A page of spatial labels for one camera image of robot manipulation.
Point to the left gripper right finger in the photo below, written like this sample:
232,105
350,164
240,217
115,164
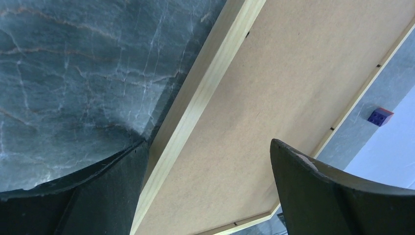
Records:
318,199

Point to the wooden picture frame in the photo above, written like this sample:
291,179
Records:
201,90

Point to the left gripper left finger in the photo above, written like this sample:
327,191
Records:
100,199

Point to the purple and red block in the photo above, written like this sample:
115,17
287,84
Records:
380,116

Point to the brown backing board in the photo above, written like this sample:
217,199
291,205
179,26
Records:
259,113

